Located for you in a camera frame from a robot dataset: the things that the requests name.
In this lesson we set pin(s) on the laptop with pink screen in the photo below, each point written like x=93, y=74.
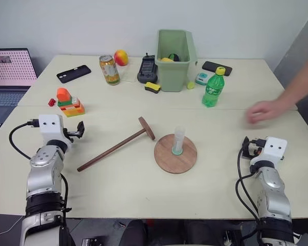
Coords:
x=7, y=74

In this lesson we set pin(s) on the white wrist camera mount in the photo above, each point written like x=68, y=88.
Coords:
x=273, y=150
x=50, y=126

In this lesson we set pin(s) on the person's bare forearm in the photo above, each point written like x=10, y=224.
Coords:
x=301, y=82

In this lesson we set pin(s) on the brown wooden rod with disc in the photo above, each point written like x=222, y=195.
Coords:
x=118, y=147

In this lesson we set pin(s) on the black smartphone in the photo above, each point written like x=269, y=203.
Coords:
x=73, y=74

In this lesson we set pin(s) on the black phone with plain back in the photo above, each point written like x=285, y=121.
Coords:
x=217, y=68

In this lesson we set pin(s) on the clear plastic bag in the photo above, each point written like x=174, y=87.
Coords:
x=129, y=74

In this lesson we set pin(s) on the dark rounded shape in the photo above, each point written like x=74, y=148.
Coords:
x=133, y=233

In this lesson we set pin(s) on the black item in bin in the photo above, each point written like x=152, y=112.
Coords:
x=174, y=57

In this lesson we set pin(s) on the yellow and black sponge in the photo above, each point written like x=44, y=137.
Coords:
x=152, y=87

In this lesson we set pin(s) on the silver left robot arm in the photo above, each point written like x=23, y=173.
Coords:
x=42, y=174

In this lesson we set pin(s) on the black remote controller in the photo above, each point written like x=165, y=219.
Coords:
x=147, y=69

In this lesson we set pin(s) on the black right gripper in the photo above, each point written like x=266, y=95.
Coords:
x=254, y=151

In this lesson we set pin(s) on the red and yellow apple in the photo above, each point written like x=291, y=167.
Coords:
x=121, y=58

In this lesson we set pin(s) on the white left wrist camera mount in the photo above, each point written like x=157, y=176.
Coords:
x=50, y=126

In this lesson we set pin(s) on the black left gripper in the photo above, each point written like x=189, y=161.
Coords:
x=71, y=133

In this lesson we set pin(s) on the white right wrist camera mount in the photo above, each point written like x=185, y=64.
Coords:
x=273, y=150

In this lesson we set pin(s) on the clear tube with green collar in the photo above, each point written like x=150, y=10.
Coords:
x=178, y=141

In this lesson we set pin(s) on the orange toy block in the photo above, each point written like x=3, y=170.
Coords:
x=63, y=94

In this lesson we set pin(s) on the green plastic soda bottle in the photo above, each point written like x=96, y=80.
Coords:
x=213, y=89

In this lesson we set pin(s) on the green plastic bin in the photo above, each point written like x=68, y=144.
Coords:
x=173, y=64

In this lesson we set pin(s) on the small red toy block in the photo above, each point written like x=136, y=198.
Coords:
x=51, y=102

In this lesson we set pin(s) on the round wooden disc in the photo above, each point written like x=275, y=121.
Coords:
x=175, y=159

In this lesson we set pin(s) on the yellow drink can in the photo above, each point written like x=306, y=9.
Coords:
x=109, y=70

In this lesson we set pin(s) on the person's bare hand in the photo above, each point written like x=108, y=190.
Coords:
x=264, y=111

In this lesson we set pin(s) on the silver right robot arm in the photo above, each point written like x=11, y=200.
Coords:
x=273, y=194

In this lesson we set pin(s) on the small yellow-green ball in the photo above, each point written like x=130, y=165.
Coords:
x=190, y=85

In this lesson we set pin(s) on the yellow item in bin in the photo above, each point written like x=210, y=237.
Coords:
x=167, y=60

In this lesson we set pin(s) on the colourful toy block stack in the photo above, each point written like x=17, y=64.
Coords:
x=73, y=107

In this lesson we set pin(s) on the white and teal small device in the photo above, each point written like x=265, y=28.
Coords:
x=202, y=78

